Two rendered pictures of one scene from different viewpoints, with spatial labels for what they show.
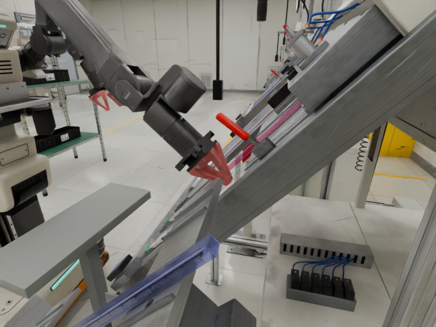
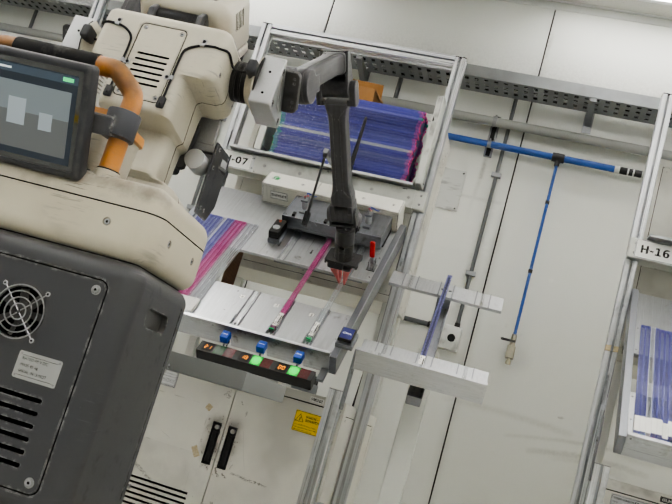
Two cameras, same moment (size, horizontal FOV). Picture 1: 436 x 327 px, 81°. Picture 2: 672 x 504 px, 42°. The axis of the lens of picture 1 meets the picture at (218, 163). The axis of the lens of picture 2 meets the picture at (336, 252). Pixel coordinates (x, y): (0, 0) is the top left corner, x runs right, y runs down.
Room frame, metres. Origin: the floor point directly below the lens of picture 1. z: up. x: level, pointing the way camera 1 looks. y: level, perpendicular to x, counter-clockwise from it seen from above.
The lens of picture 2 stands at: (0.47, 2.60, 0.54)
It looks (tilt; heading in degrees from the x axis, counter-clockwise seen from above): 11 degrees up; 271
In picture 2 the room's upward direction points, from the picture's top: 16 degrees clockwise
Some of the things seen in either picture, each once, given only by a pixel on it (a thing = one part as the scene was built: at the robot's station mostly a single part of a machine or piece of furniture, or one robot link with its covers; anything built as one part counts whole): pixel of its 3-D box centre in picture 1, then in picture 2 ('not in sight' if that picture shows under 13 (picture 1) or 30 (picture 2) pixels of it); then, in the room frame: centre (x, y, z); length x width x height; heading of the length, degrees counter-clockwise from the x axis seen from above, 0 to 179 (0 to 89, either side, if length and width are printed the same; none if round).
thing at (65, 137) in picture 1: (54, 138); not in sight; (2.54, 1.69, 0.41); 0.57 x 0.17 x 0.11; 166
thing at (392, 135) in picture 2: not in sight; (349, 137); (0.57, -0.35, 1.52); 0.51 x 0.13 x 0.27; 166
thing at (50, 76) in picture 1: (37, 76); not in sight; (2.54, 1.69, 1.01); 0.57 x 0.17 x 0.11; 166
